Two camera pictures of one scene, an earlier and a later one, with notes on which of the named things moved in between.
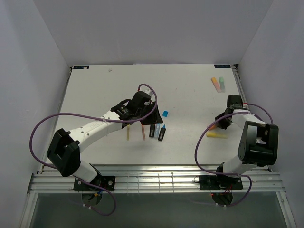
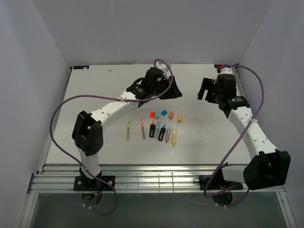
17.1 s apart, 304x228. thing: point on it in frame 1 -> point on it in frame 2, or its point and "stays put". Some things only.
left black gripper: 149,116 -> 165,86
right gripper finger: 223,122 -> 207,84
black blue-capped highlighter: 162,133 stays put
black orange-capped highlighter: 151,133 stays put
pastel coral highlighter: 213,127 -> 168,129
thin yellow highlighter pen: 128,132 stays put
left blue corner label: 81,67 stays put
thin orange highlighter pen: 143,131 stays put
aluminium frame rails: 156,179 stays put
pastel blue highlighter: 156,131 stays put
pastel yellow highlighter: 216,135 -> 174,136
